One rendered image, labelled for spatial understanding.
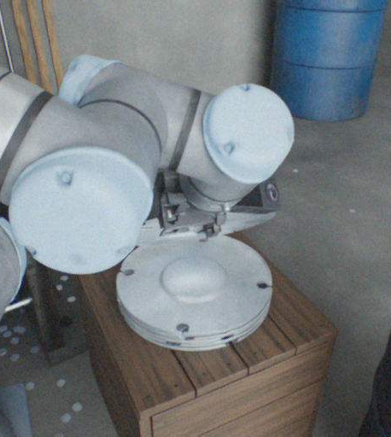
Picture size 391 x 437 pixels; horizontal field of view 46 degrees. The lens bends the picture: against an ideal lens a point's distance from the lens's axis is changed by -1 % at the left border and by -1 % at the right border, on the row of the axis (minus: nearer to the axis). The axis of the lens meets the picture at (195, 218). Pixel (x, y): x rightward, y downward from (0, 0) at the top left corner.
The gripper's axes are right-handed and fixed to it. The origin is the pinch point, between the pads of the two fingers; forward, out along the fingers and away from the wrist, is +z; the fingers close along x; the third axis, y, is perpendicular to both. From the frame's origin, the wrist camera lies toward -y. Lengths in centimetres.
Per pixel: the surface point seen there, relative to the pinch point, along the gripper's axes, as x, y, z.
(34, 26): -109, 24, 107
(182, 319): 14.7, 2.7, 12.4
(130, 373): 21.4, 12.9, 11.0
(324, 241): 0, -64, 82
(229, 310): 14.8, -5.7, 12.4
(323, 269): 9, -56, 72
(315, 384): 32.0, -21.4, 19.6
